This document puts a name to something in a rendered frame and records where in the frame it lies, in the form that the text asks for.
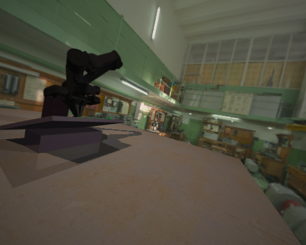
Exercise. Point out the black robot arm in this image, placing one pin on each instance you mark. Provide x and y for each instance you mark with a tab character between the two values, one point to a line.
95	65

